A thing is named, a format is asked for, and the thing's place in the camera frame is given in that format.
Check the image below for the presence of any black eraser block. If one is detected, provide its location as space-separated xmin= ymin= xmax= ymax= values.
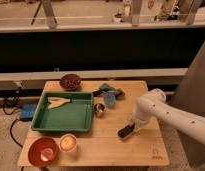
xmin=118 ymin=125 xmax=135 ymax=139

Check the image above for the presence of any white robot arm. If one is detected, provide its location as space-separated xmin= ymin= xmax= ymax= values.
xmin=129 ymin=89 xmax=205 ymax=145

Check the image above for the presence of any wooden table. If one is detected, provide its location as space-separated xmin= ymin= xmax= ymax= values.
xmin=17 ymin=80 xmax=170 ymax=168

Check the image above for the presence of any blue plastic cup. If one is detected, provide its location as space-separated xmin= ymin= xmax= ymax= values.
xmin=103 ymin=92 xmax=116 ymax=108

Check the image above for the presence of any small metal cup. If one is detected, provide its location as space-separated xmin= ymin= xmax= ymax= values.
xmin=94 ymin=103 xmax=105 ymax=117

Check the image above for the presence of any teal cloth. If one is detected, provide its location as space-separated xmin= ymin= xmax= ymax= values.
xmin=99 ymin=83 xmax=116 ymax=93

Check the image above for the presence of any green plastic tray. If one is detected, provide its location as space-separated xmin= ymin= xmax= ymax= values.
xmin=31 ymin=91 xmax=94 ymax=132

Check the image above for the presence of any orange white cup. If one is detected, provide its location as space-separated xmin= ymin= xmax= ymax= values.
xmin=59 ymin=134 xmax=77 ymax=153

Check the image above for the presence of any dark brown bowl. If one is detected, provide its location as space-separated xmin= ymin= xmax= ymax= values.
xmin=59 ymin=74 xmax=81 ymax=91

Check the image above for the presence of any wooden spatula in tray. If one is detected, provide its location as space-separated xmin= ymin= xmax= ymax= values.
xmin=48 ymin=97 xmax=71 ymax=109

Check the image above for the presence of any small clear cup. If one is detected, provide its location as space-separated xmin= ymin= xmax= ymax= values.
xmin=40 ymin=148 xmax=54 ymax=162

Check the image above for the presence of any red bowl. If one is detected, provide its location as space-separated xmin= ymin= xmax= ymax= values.
xmin=28 ymin=137 xmax=59 ymax=167

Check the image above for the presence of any blue box on floor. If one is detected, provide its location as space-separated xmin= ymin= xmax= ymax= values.
xmin=20 ymin=104 xmax=37 ymax=121

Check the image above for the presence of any black cable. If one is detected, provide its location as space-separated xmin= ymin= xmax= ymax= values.
xmin=1 ymin=87 xmax=24 ymax=148

